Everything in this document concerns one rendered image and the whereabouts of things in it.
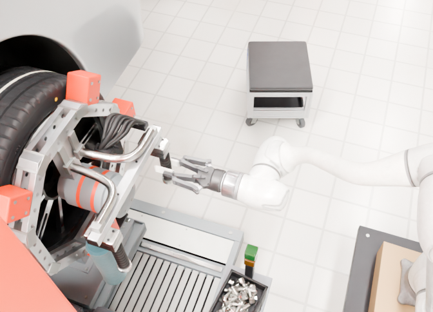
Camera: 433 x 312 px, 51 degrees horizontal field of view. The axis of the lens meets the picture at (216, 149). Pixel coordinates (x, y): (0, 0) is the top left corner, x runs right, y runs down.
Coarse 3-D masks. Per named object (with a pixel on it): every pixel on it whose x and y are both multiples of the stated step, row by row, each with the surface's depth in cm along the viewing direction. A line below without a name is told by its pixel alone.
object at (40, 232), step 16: (80, 128) 165; (96, 128) 162; (80, 160) 172; (96, 160) 170; (48, 176) 174; (48, 192) 152; (48, 208) 147; (64, 208) 168; (80, 208) 168; (48, 224) 162; (64, 224) 163; (48, 240) 155
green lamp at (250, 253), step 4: (248, 244) 152; (248, 248) 151; (252, 248) 151; (256, 248) 151; (244, 252) 151; (248, 252) 151; (252, 252) 151; (256, 252) 151; (244, 256) 152; (248, 256) 151; (252, 256) 150
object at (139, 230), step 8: (136, 224) 216; (144, 224) 215; (136, 232) 213; (144, 232) 218; (128, 240) 211; (136, 240) 209; (128, 248) 208; (136, 248) 212; (128, 256) 205; (104, 288) 197; (112, 288) 196; (104, 296) 195; (112, 296) 198; (96, 304) 193; (104, 304) 192
